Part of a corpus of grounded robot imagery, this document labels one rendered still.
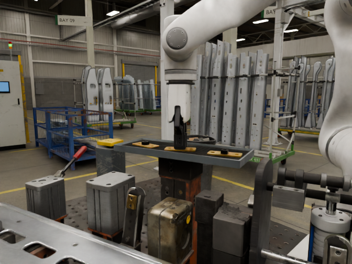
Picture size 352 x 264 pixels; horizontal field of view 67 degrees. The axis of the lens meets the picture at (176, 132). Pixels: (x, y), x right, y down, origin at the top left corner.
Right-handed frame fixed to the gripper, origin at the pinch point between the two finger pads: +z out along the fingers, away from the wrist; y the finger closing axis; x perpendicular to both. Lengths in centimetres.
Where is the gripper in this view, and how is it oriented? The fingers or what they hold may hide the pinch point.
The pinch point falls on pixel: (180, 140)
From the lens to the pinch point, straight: 71.5
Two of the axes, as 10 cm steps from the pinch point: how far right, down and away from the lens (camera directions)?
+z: 0.0, 9.9, 1.5
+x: 9.9, 0.2, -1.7
